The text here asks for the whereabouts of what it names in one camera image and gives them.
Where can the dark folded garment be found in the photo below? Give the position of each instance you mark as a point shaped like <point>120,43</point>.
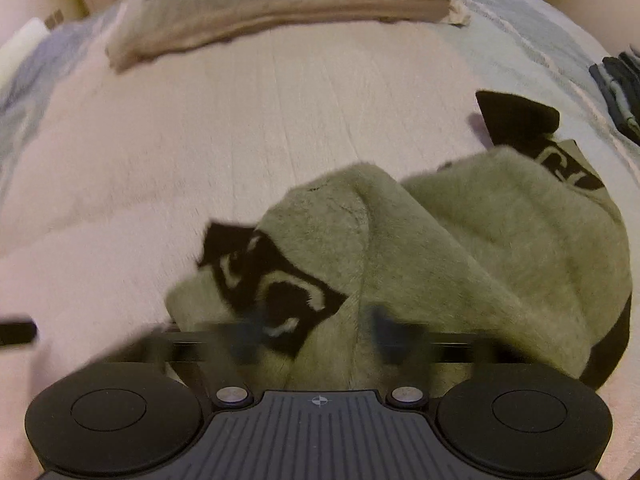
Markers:
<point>617,78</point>

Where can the olive and black sweater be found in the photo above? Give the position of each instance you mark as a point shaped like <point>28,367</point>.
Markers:
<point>522,242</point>

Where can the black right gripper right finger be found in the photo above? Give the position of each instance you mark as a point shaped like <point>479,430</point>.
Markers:
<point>414,349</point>

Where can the striped pastel bedspread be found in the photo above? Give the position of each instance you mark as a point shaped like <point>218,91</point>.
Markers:
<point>108,179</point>

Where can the white pillow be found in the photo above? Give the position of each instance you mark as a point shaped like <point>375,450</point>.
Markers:
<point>15,51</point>

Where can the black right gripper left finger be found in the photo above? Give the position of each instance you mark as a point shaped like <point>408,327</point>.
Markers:
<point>216,355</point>

